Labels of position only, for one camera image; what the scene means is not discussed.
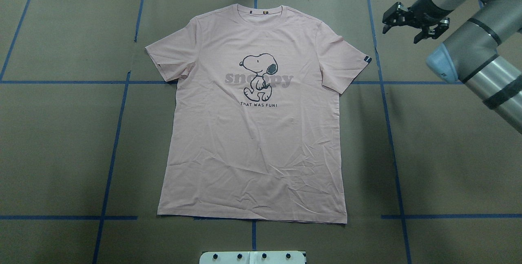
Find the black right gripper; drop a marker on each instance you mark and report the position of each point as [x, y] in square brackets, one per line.
[419, 13]

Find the pink Snoopy t-shirt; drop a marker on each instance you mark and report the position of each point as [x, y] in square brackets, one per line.
[256, 131]

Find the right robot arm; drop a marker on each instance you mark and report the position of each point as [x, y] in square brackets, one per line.
[469, 55]

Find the white camera pole base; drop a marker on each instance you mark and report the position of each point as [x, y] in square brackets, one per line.
[253, 257]

